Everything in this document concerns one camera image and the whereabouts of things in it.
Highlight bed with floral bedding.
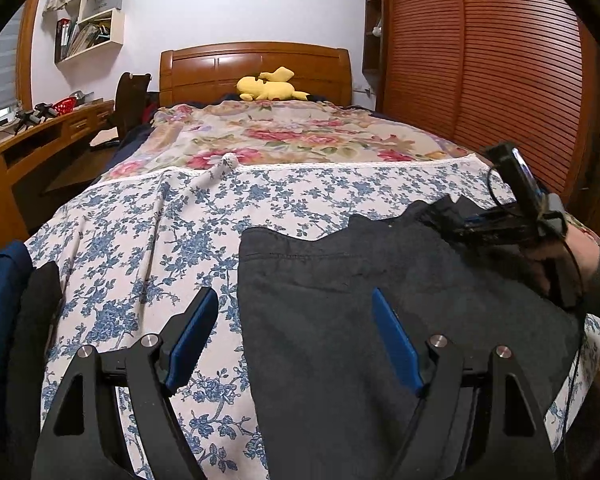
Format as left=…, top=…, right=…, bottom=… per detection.
left=100, top=100, right=600, bottom=246

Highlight stack of books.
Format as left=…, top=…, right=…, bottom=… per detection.
left=70, top=19, right=112, bottom=56

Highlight person's right hand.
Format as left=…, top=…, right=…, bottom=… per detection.
left=525, top=230, right=600, bottom=291

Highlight black jacket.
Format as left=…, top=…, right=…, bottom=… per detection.
left=239, top=195, right=588, bottom=480

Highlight white wall shelf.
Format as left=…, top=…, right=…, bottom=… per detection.
left=54, top=0, right=132, bottom=64

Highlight wooden window frame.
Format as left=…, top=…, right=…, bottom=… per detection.
left=15, top=0, right=43, bottom=111

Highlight wooden louvered wardrobe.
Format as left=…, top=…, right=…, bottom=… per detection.
left=362, top=0, right=600, bottom=201

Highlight wooden desk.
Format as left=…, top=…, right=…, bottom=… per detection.
left=0, top=99, right=116, bottom=266

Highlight wooden headboard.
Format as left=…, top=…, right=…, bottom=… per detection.
left=159, top=41, right=353, bottom=107

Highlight yellow plush toy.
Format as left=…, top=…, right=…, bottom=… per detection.
left=236, top=66, right=311, bottom=102

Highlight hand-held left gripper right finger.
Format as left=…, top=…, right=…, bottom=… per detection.
left=371, top=287, right=556, bottom=480

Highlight black folded cloth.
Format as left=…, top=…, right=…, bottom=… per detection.
left=5, top=260, right=63, bottom=480

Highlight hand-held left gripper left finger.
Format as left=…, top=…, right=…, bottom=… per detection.
left=30, top=287, right=220, bottom=480

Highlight black binder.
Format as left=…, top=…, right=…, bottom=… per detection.
left=55, top=19, right=72, bottom=61

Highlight navy folded cloth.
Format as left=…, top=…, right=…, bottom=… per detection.
left=0, top=240, right=35, bottom=461

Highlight pink floral blanket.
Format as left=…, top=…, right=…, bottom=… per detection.
left=87, top=92, right=331, bottom=186

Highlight dark wooden chair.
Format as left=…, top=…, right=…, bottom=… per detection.
left=92, top=72, right=153, bottom=148

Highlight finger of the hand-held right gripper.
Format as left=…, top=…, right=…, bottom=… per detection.
left=450, top=210, right=533, bottom=228
left=452, top=225, right=538, bottom=247

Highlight blue floral bed sheet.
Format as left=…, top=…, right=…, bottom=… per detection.
left=25, top=155, right=600, bottom=480

